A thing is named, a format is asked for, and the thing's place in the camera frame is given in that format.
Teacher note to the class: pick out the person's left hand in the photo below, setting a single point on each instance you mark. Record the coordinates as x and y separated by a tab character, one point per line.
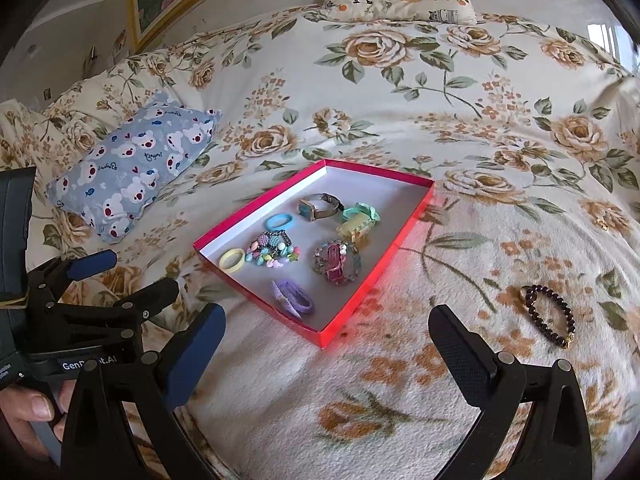
30	407

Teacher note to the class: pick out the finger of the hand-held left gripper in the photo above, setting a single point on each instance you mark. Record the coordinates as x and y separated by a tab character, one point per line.
150	294
92	264

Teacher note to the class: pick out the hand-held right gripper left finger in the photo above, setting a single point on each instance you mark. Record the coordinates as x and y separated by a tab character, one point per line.
195	355

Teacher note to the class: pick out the blue bear print pillow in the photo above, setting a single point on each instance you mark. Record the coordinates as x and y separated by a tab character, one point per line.
135	170

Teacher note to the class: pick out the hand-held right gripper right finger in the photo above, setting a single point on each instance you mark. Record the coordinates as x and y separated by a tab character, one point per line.
460	355

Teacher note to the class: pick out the floral blanket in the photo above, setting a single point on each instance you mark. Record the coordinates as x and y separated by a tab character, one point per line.
450	135

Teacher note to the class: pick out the yellow hair claw clip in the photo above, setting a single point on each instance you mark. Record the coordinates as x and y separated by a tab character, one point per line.
352	226

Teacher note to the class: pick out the red shallow cardboard box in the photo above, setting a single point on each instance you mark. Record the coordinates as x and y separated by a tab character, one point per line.
370	185

